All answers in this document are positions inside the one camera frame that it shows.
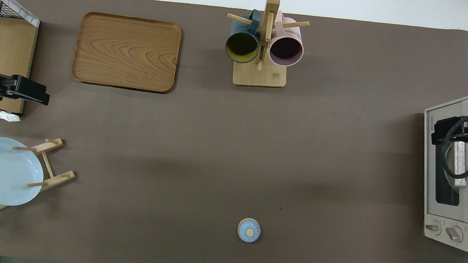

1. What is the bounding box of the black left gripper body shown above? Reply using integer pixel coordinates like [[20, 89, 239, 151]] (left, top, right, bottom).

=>
[[0, 74, 21, 102]]

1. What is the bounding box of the light blue plate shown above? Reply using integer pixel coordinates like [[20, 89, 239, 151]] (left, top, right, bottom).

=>
[[0, 137, 47, 209]]

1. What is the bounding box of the wooden plate rack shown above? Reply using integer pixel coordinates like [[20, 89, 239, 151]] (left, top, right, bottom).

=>
[[0, 133, 79, 222]]

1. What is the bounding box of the wooden serving tray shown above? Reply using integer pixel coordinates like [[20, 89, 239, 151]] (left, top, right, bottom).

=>
[[70, 11, 184, 95]]

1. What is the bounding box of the brown table mat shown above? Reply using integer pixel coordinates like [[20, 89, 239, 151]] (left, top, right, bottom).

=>
[[0, 0, 468, 263]]

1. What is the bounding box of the pink mug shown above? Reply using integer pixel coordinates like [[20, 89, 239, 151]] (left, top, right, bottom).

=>
[[268, 10, 308, 68]]

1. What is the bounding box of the wooden mug tree stand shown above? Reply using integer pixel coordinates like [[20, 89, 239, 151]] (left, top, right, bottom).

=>
[[221, 0, 312, 91]]

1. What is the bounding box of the dark teal mug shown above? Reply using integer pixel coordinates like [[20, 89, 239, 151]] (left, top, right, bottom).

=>
[[223, 7, 263, 65]]

